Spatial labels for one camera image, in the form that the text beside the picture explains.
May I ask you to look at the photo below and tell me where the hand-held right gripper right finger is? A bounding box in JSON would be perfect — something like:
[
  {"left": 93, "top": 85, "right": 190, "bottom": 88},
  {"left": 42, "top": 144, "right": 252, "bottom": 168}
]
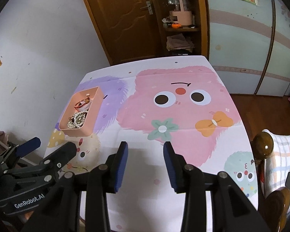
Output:
[{"left": 163, "top": 141, "right": 271, "bottom": 232}]

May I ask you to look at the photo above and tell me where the wooden bedpost knob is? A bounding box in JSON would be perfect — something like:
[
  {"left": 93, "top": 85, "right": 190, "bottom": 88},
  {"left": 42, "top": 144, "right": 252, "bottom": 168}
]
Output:
[{"left": 252, "top": 132, "right": 274, "bottom": 165}]

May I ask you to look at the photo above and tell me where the wooden shelf unit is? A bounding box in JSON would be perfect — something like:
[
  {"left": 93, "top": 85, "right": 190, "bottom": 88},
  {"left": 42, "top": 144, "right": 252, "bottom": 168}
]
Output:
[{"left": 147, "top": 0, "right": 210, "bottom": 61}]

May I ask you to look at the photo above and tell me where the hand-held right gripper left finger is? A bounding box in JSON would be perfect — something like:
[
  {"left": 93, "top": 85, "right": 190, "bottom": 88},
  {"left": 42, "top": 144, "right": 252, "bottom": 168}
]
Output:
[{"left": 20, "top": 141, "right": 129, "bottom": 232}]

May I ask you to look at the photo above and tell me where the pink storage basket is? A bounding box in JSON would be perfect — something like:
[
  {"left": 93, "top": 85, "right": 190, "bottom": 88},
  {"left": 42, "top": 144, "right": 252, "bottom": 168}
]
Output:
[{"left": 169, "top": 0, "right": 194, "bottom": 27}]

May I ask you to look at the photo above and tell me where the wooden bed footboard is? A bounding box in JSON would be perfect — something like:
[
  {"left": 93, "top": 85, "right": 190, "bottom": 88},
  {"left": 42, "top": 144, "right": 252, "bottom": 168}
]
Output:
[{"left": 255, "top": 159, "right": 290, "bottom": 232}]

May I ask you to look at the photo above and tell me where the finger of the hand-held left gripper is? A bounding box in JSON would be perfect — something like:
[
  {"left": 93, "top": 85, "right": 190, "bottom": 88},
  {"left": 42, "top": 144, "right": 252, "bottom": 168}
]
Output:
[
  {"left": 0, "top": 137, "right": 41, "bottom": 167},
  {"left": 5, "top": 142, "right": 77, "bottom": 183}
]

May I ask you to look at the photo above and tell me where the pink cloth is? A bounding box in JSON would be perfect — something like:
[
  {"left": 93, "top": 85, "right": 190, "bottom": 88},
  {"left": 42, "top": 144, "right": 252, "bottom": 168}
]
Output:
[{"left": 0, "top": 126, "right": 10, "bottom": 155}]

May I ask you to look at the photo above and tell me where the pale blue wardrobe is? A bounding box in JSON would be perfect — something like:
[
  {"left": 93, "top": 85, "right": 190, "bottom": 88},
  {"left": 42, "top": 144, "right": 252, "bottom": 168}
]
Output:
[{"left": 203, "top": 0, "right": 290, "bottom": 97}]

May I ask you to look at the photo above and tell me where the pink plastic tray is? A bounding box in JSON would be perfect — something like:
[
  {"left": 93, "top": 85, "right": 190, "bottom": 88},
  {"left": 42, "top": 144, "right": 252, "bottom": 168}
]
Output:
[{"left": 59, "top": 86, "right": 104, "bottom": 138}]

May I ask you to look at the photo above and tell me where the metal door handle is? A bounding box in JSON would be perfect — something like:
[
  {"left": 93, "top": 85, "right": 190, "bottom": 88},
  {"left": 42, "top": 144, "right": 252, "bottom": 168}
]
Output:
[{"left": 140, "top": 0, "right": 152, "bottom": 15}]

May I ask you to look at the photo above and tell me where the folded beige cloth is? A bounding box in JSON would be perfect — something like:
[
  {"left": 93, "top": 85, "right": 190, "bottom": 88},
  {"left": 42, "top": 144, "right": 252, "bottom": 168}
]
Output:
[{"left": 166, "top": 34, "right": 195, "bottom": 52}]

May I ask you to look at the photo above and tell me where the gold pearl chain jewellery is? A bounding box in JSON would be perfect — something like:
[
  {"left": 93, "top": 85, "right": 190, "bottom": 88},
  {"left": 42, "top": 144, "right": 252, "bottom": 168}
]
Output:
[{"left": 68, "top": 115, "right": 86, "bottom": 129}]

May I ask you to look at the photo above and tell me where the black round object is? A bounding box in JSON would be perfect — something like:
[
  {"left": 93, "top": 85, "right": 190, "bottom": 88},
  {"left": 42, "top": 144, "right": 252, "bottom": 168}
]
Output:
[{"left": 170, "top": 49, "right": 192, "bottom": 56}]

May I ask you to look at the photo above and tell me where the plaid bed sheet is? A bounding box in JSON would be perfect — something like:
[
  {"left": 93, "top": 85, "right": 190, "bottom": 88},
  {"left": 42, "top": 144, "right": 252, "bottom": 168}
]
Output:
[{"left": 262, "top": 129, "right": 290, "bottom": 213}]

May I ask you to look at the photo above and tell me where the red cord bracelet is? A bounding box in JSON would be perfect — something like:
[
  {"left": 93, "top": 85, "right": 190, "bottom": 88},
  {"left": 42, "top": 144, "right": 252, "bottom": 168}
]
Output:
[{"left": 74, "top": 96, "right": 92, "bottom": 109}]

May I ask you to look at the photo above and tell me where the wooden door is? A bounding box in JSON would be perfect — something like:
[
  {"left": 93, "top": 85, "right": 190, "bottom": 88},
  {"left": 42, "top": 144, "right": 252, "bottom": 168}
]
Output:
[{"left": 77, "top": 0, "right": 165, "bottom": 66}]

